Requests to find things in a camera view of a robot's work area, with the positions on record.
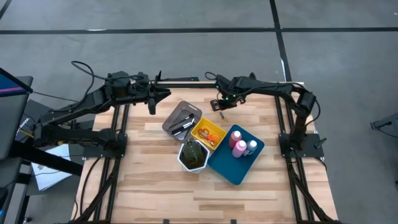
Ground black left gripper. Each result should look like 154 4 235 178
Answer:
133 72 171 116

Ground black foam brush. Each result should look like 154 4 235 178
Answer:
170 113 195 129

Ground dark pink paint bottle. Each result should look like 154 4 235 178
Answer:
228 130 243 149

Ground black paintbrush silver ferrule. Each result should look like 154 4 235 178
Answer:
172 123 195 135
173 124 197 137

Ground red scissors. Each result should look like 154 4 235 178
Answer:
197 128 211 141

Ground light pink paint bottle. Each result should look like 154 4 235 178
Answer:
231 139 248 159

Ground grey translucent plastic basket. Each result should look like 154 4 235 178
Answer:
161 100 203 143

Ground yellow plastic basket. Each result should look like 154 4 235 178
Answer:
190 117 227 152

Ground green cactus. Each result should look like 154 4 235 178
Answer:
182 138 206 167

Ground teal tray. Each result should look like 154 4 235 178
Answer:
206 124 266 186

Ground white hexagonal plant pot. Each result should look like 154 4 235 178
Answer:
177 139 210 174

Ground black stand beam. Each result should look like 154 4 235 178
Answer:
9 141 84 177

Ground black equipment case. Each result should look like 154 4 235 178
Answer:
14 99 67 147

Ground white paper sheet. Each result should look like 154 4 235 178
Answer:
30 143 74 192

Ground flat monitor screen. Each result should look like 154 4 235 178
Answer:
0 67 34 98

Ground grey stand foot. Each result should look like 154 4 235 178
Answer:
369 112 398 131

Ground black aluminium table frame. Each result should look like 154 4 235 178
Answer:
71 81 343 224

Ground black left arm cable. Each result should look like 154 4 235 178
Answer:
70 60 109 94

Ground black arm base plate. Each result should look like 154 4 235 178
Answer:
279 133 325 159
82 133 128 159

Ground thick black cable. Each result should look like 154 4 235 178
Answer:
79 157 102 217

